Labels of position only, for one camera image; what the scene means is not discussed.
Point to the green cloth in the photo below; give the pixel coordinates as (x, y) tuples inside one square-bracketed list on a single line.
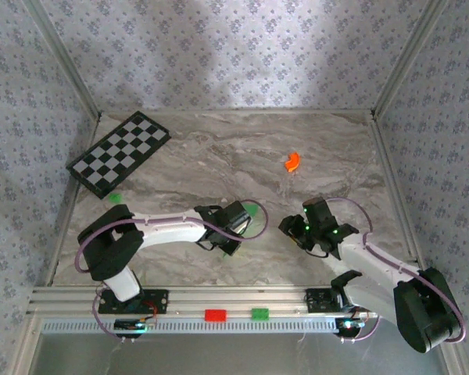
[(252, 211)]

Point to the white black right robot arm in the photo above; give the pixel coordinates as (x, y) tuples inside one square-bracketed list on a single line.
[(367, 258)]

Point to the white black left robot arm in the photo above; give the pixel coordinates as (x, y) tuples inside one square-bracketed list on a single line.
[(168, 234)]

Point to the orange curved plastic piece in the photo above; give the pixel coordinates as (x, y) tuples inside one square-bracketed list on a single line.
[(293, 161)]

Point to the red toy brick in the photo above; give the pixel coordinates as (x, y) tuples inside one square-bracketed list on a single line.
[(215, 315)]

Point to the green toy brick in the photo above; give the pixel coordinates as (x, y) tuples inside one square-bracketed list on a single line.
[(260, 314)]

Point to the grey metal panel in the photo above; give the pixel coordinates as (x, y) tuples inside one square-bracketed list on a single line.
[(238, 355)]

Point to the black grey checkerboard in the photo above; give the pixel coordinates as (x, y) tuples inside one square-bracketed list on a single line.
[(117, 148)]

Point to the long aluminium mounting rail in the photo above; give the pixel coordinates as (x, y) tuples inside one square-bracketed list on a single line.
[(238, 297)]

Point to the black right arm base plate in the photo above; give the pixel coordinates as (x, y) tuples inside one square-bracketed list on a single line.
[(316, 301)]

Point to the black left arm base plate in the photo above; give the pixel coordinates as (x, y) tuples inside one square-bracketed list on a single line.
[(158, 301)]

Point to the aluminium frame bar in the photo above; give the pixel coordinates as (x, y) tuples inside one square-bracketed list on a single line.
[(394, 176), (408, 58), (65, 58), (238, 112)]

